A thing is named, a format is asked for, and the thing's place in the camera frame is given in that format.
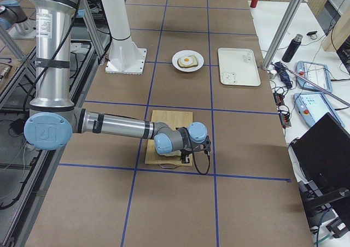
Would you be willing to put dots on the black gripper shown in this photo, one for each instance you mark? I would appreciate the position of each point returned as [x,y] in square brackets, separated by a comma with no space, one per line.
[185,158]

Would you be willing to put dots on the bread slice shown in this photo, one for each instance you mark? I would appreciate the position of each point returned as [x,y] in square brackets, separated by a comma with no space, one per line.
[176,153]
[195,64]

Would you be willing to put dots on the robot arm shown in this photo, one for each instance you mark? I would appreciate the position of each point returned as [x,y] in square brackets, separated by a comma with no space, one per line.
[15,21]
[54,117]

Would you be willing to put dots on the white round plate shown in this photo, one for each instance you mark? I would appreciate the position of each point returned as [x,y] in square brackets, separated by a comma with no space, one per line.
[182,53]

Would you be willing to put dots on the wooden cutting board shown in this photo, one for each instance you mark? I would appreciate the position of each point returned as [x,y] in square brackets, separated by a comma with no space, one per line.
[175,119]

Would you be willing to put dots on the fried egg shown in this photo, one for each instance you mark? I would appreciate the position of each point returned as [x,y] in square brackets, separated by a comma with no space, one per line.
[185,61]

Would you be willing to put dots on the cream bear serving tray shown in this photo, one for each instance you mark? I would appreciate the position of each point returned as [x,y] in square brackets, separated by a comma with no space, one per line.
[237,67]

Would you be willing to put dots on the folded dark umbrella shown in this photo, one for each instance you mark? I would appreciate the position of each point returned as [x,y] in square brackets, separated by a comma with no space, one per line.
[281,70]

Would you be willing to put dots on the black laptop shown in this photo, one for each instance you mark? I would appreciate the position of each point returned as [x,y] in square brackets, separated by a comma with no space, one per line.
[323,155]

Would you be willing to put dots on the lower teach pendant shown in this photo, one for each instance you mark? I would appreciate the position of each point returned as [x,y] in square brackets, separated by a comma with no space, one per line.
[312,106]

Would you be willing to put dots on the teach pendant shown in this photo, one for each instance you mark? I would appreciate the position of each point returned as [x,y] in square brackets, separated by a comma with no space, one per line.
[312,106]
[317,73]

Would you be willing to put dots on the upper teach pendant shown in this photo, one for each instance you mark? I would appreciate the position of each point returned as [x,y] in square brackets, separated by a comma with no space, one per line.
[317,73]

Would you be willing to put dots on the black water bottle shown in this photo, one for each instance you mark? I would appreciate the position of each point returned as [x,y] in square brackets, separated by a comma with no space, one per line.
[292,48]

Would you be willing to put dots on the white support column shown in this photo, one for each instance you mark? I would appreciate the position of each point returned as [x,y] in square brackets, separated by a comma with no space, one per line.
[116,15]

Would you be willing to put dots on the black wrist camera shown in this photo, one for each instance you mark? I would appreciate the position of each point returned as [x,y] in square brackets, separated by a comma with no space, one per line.
[205,146]

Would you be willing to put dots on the white column base plate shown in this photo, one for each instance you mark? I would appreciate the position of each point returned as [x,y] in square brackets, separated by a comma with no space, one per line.
[126,58]

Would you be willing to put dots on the aluminium frame post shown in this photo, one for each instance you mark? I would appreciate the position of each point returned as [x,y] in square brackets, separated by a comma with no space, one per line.
[281,31]

